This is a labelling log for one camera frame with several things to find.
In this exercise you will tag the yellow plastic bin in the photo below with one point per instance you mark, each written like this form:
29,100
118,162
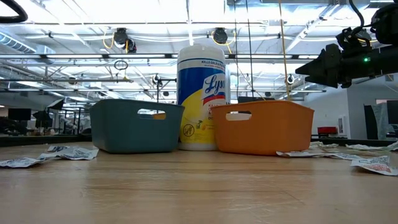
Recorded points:
159,117

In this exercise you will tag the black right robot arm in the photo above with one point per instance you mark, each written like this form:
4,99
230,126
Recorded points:
387,25

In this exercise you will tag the white wall panel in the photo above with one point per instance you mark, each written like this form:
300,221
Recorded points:
342,124

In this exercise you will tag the red storage box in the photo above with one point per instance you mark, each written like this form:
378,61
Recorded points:
327,130

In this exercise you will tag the teal plastic bin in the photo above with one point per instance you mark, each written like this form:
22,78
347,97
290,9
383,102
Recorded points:
124,130

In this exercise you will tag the orange plastic bin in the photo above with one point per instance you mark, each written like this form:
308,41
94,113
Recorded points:
273,130

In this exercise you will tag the grey green curtain panel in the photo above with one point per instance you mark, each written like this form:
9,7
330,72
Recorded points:
377,121

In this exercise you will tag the Lysol wipes canister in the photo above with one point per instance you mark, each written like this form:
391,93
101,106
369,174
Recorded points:
200,93

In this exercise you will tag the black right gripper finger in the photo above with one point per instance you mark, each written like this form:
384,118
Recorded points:
326,63
332,82

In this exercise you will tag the white blue alcohol pad packet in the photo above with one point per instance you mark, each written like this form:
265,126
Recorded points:
18,162
74,153
59,148

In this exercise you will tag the white red bandage packet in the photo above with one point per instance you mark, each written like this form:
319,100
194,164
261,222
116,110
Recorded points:
376,166
301,153
345,156

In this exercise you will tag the green striped bandage wrapper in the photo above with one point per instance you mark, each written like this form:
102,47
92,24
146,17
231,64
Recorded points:
373,147
323,145

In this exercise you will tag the white plastic bin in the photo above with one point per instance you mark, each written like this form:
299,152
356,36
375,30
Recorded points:
237,116

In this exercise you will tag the black softbox light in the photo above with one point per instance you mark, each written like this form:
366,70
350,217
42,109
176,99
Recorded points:
56,104

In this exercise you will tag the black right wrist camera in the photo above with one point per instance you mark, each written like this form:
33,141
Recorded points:
351,40

